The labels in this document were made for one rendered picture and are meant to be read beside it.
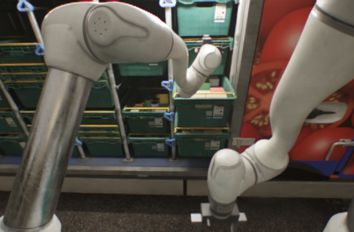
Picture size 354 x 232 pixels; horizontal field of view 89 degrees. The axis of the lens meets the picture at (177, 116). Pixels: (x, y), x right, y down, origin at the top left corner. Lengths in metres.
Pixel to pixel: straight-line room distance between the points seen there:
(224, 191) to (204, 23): 1.07
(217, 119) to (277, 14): 0.69
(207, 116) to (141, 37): 0.93
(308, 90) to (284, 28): 1.00
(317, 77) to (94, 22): 0.36
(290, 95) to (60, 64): 0.46
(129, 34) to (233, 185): 0.45
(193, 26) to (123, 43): 1.00
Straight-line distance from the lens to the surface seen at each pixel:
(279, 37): 1.29
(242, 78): 1.28
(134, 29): 0.38
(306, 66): 0.29
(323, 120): 1.71
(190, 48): 1.35
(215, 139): 1.33
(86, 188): 2.16
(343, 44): 0.27
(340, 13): 0.27
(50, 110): 0.50
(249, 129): 1.49
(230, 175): 0.54
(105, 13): 0.38
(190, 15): 1.34
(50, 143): 0.50
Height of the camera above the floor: 1.90
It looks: 30 degrees down
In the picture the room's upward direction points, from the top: 2 degrees counter-clockwise
